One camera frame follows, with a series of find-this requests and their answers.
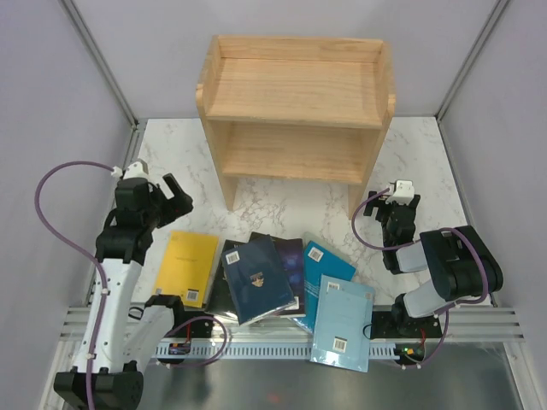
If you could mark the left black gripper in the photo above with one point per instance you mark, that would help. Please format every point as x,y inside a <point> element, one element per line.
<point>175,207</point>

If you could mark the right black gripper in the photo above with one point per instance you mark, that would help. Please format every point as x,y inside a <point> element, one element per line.
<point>382,206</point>

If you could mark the blue Jules Verne book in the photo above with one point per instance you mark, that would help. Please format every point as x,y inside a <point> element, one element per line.
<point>320,258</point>

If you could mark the dark purple planets book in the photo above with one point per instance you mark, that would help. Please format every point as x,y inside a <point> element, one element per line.
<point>290,252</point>

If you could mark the navy blue hardcover book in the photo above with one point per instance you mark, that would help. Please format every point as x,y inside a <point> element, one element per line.
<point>257,281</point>

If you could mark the light blue thin book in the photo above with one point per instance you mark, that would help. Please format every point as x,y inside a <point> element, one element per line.
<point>340,337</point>

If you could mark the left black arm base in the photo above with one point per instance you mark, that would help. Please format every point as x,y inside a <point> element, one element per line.
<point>192,325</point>

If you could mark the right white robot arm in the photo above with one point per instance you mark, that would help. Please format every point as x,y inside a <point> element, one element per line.
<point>459,263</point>

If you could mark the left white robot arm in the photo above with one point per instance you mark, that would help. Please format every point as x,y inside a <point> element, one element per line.
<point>108,370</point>

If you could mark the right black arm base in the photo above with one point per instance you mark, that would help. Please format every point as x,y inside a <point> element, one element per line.
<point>384,326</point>

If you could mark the yellow paperback book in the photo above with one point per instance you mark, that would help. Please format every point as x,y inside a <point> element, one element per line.
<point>186,267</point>

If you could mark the black Moon and Sixpence book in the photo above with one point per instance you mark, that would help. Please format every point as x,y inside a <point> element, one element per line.
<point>220,301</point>

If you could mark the wooden two-tier shelf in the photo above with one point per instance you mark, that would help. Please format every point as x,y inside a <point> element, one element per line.
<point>305,108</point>

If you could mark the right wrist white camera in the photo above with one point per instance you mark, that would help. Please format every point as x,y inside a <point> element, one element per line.
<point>401,192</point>

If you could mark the aluminium front rail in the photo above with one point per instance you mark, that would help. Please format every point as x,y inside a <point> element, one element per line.
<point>467,324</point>

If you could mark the slotted grey cable duct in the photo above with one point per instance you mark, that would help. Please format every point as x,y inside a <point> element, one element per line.
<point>204,349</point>

